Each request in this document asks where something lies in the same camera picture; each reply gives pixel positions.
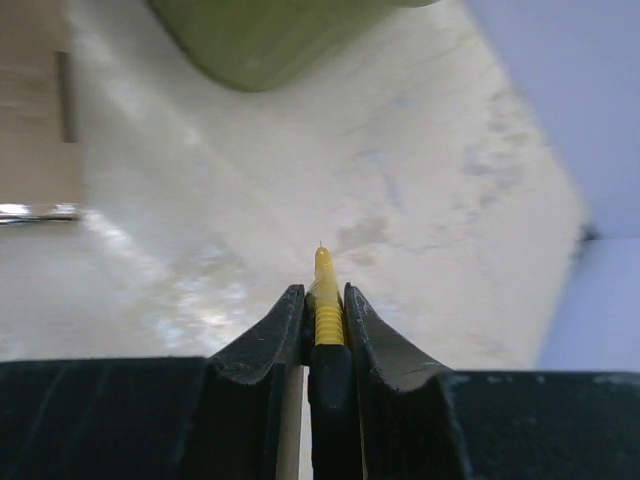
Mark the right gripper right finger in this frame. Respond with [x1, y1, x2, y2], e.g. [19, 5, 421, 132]
[344, 285, 639, 479]

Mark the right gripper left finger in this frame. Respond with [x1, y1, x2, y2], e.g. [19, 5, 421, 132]
[1, 285, 305, 479]

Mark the yellow utility knife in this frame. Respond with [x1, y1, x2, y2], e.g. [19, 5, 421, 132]
[306, 246, 363, 479]

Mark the brown cardboard express box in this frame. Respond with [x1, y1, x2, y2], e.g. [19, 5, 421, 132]
[1, 0, 82, 223]

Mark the olive green plastic bin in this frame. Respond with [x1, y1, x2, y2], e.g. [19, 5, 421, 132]
[148, 0, 430, 92]

